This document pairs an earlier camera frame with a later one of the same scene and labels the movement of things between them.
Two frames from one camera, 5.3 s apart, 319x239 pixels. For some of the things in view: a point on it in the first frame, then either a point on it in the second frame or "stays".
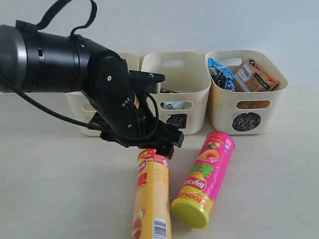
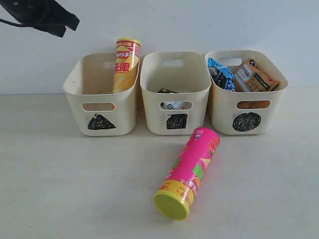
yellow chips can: (152, 219) → (126, 59)
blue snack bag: (222, 75) stays
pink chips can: (193, 205) → (177, 189)
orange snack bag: (250, 78) stays
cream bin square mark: (183, 98) stays
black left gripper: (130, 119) → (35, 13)
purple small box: (165, 90) stays
